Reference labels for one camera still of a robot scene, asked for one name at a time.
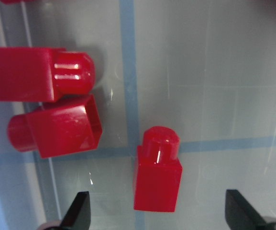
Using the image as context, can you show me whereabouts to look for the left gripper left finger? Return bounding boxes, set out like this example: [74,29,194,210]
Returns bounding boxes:
[60,191,91,230]

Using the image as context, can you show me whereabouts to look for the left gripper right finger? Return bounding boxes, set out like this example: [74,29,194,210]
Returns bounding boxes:
[225,189,272,230]

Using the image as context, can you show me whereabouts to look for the red block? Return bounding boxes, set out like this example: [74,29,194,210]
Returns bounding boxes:
[133,126,183,212]
[7,94,102,159]
[0,47,96,102]

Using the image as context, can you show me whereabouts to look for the red block in box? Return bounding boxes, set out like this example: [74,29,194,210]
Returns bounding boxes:
[7,94,102,159]
[0,47,96,102]

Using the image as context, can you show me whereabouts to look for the clear plastic storage box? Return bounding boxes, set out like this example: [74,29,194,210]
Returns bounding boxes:
[0,0,276,230]

